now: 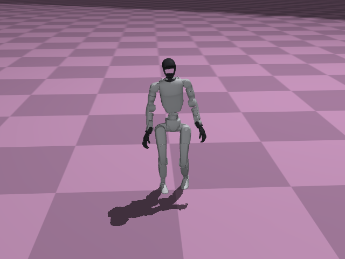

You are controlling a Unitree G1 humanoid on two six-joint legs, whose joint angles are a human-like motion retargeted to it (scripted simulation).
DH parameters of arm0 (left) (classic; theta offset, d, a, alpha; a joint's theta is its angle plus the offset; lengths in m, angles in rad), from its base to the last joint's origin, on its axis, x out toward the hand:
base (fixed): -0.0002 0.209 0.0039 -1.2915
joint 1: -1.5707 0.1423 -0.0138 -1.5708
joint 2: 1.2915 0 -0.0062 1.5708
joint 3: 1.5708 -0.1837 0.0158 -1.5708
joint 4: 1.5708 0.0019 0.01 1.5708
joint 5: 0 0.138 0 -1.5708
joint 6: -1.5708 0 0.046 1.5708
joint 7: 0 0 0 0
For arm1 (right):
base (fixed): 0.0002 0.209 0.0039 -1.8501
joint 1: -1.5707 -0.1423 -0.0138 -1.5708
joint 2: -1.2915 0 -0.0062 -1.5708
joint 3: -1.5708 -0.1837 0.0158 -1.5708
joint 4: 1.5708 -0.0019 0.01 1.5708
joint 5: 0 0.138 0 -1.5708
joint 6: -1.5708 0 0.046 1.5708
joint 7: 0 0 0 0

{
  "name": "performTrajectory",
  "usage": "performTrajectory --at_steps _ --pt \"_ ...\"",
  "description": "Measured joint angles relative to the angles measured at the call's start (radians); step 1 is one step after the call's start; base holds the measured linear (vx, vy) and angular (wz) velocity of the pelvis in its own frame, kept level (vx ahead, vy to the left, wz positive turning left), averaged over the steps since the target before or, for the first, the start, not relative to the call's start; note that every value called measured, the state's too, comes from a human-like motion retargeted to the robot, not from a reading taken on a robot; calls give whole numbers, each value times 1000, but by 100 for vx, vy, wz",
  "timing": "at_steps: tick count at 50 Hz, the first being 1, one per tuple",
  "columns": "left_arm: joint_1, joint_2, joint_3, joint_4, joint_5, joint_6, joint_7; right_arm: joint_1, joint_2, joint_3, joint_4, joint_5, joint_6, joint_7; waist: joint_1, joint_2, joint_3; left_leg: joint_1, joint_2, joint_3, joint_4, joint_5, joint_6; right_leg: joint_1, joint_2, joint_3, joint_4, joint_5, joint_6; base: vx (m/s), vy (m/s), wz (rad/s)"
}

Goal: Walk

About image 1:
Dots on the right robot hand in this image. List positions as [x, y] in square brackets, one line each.
[146, 137]

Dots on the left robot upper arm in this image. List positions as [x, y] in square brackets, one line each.
[190, 91]

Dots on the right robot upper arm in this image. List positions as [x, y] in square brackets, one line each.
[154, 87]

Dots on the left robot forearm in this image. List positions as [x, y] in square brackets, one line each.
[195, 111]

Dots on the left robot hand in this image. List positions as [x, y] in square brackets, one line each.
[201, 130]

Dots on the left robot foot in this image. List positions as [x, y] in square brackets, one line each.
[185, 183]

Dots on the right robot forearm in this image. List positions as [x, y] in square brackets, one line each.
[149, 118]

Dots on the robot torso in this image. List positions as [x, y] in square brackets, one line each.
[171, 94]

